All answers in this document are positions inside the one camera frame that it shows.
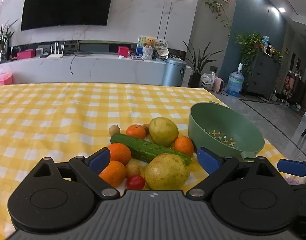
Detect green cucumber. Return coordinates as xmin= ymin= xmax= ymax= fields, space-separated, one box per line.
xmin=110 ymin=133 xmax=192 ymax=166

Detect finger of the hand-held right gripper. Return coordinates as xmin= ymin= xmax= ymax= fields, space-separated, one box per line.
xmin=277 ymin=159 xmax=306 ymax=188

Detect blue water jug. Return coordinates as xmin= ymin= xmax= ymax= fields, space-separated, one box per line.
xmin=225 ymin=63 xmax=244 ymax=97

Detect white plastic bag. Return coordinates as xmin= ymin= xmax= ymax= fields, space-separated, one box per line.
xmin=200 ymin=72 xmax=216 ymax=90

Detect small yellow potato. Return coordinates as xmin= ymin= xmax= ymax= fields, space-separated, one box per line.
xmin=125 ymin=160 xmax=141 ymax=178

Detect leafy plant in glass vase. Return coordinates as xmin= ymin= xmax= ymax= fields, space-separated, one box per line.
xmin=0 ymin=19 xmax=18 ymax=64

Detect cluttered dark rack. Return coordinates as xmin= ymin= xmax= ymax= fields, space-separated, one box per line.
xmin=281 ymin=67 xmax=306 ymax=110

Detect trailing pothos plant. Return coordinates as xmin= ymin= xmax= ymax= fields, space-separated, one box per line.
xmin=235 ymin=32 xmax=264 ymax=77

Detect black wall television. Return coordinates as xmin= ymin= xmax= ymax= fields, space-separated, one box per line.
xmin=20 ymin=0 xmax=116 ymax=32

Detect green pear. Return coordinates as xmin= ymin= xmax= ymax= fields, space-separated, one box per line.
xmin=148 ymin=117 xmax=179 ymax=147
xmin=144 ymin=153 xmax=190 ymax=190

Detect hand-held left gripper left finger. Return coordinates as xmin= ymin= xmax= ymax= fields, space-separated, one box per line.
xmin=30 ymin=147 xmax=121 ymax=201

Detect yellow checked tablecloth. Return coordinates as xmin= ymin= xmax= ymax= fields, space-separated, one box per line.
xmin=0 ymin=82 xmax=291 ymax=240

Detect long-leaf potted plant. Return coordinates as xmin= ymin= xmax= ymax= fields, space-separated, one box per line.
xmin=183 ymin=40 xmax=223 ymax=88

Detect teddy bear bouquet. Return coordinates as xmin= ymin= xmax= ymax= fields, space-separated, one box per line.
xmin=137 ymin=35 xmax=157 ymax=60

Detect dark grey dresser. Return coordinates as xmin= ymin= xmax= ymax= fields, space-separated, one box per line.
xmin=243 ymin=50 xmax=281 ymax=100

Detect grey-blue trash can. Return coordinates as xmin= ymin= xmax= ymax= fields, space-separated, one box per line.
xmin=161 ymin=57 xmax=188 ymax=87

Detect pink heater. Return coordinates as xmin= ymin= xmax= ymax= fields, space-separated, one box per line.
xmin=211 ymin=77 xmax=224 ymax=93

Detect green colander bowl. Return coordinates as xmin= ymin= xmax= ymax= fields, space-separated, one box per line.
xmin=188 ymin=101 xmax=265 ymax=162

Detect orange mandarin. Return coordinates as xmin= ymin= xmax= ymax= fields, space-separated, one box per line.
xmin=125 ymin=124 xmax=147 ymax=140
xmin=99 ymin=160 xmax=126 ymax=188
xmin=107 ymin=143 xmax=132 ymax=166
xmin=173 ymin=136 xmax=194 ymax=157

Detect bottles on dresser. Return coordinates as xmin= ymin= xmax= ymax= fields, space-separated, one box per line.
xmin=261 ymin=35 xmax=277 ymax=55

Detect pink box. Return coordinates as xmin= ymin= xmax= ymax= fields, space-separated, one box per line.
xmin=16 ymin=49 xmax=35 ymax=60

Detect pink ruffled cushion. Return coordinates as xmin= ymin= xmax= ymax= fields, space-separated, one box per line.
xmin=284 ymin=175 xmax=304 ymax=185

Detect pink wrapped packs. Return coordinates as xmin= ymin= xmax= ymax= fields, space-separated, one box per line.
xmin=0 ymin=71 xmax=13 ymax=87

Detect white router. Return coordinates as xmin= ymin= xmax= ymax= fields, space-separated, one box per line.
xmin=47 ymin=41 xmax=66 ymax=58

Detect red cherry tomato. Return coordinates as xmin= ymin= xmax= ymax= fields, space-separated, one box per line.
xmin=125 ymin=175 xmax=146 ymax=190

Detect hanging vine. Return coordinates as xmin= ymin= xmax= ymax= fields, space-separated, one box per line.
xmin=204 ymin=0 xmax=233 ymax=38

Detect white marble television console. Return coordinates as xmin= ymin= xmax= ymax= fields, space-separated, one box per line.
xmin=0 ymin=40 xmax=192 ymax=87

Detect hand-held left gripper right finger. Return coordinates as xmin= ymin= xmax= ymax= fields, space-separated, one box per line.
xmin=186 ymin=147 xmax=279 ymax=202

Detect white wrapped ornament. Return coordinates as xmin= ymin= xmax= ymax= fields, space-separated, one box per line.
xmin=155 ymin=39 xmax=169 ymax=58

